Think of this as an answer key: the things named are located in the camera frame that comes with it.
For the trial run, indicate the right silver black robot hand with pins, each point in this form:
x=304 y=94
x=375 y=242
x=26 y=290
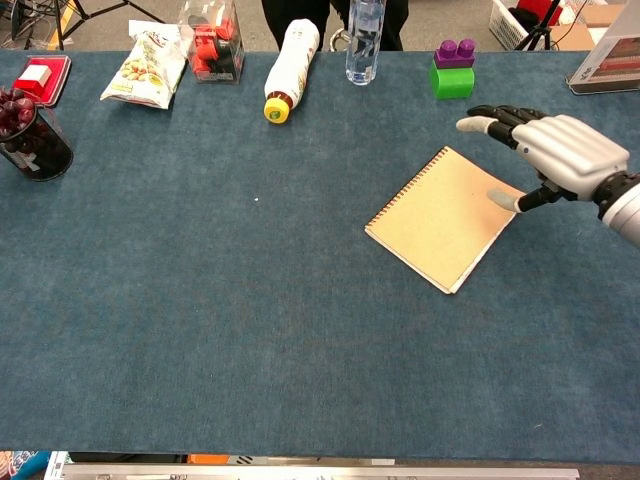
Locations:
x=570 y=150

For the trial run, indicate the spiral notebook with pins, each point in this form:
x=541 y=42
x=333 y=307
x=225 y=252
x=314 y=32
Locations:
x=440 y=225

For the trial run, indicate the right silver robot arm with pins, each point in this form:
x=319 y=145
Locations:
x=625 y=215

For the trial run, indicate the green building block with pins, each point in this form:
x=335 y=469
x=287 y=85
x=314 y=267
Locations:
x=450 y=85

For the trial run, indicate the purple building block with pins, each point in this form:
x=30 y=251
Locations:
x=452 y=57

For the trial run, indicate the brown cardboard box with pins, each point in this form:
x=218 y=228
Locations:
x=575 y=37

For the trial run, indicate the black tripod with slim legs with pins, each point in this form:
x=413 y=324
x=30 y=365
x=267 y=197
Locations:
x=537 y=31

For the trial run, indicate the white plastic basket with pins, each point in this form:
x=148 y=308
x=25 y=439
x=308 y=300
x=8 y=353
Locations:
x=505 y=25

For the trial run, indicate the clear plastic water bottle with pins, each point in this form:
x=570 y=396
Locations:
x=362 y=50

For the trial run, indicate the white bottle with yellow cap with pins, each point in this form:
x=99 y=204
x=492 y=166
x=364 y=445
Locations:
x=292 y=65

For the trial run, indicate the person in black trousers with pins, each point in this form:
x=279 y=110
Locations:
x=295 y=10

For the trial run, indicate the clear box with red toy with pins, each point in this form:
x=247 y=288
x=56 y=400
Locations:
x=215 y=50

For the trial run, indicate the blue felt table cloth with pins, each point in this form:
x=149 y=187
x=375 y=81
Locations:
x=200 y=300

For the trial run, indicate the white snack bag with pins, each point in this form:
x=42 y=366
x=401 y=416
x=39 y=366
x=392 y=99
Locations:
x=145 y=70

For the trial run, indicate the orange flat object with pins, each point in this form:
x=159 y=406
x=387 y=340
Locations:
x=207 y=459

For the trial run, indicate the red flat tray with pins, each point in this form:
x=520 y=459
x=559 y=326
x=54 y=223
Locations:
x=59 y=75

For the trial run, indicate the black cup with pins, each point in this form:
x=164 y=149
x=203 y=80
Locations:
x=45 y=155

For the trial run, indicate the black tripod with wide legs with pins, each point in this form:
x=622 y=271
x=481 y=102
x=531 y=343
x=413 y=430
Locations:
x=60 y=25

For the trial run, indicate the small red and white box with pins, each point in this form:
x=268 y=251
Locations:
x=34 y=76

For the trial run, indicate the dark red grapes bunch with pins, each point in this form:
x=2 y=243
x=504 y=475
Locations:
x=15 y=112

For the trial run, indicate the blue printed package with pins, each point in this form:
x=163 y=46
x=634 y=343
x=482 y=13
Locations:
x=20 y=465

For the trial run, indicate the aluminium profile rail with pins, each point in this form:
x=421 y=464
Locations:
x=350 y=474

